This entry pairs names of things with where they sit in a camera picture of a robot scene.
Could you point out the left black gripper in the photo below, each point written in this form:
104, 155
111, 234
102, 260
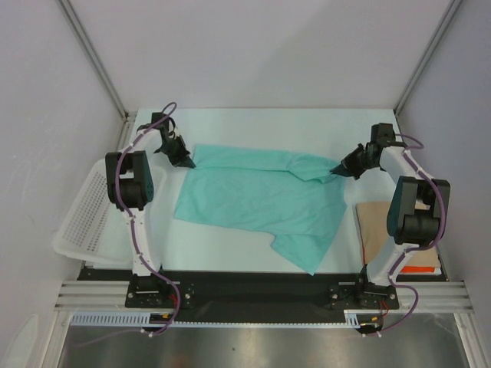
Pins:
181, 160

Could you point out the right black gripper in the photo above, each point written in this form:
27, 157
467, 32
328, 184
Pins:
347, 167

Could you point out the teal green t shirt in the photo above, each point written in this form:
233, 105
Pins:
292, 196

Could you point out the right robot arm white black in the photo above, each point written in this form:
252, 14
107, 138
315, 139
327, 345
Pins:
416, 218

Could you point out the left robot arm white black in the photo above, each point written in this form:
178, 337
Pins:
130, 187

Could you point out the folded beige t shirt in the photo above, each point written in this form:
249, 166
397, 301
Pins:
372, 223

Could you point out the white plastic laundry basket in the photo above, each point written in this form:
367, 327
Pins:
95, 230

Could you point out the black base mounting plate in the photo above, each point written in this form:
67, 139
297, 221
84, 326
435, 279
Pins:
208, 297

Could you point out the left aluminium corner post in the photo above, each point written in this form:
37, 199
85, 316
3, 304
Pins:
127, 118

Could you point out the aluminium corner post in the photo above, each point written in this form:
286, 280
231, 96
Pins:
127, 118
440, 32

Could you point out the white slotted cable duct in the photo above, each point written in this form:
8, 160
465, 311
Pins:
245, 324

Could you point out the right aluminium corner post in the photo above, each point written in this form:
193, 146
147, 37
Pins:
440, 32

